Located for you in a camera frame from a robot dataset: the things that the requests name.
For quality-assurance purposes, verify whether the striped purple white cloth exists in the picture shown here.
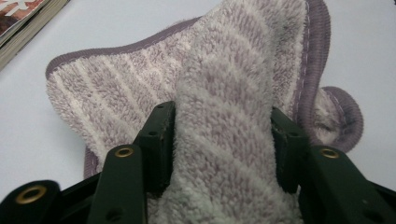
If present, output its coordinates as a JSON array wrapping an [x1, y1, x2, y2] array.
[[44, 0, 365, 224]]

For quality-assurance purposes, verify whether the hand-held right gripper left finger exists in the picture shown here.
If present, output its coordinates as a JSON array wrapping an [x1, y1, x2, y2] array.
[[133, 100, 177, 199]]

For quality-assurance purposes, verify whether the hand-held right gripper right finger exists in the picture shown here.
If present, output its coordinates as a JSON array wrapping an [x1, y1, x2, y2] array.
[[270, 106, 311, 194]]

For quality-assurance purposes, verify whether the magazine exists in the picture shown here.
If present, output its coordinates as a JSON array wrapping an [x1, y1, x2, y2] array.
[[0, 0, 71, 72]]

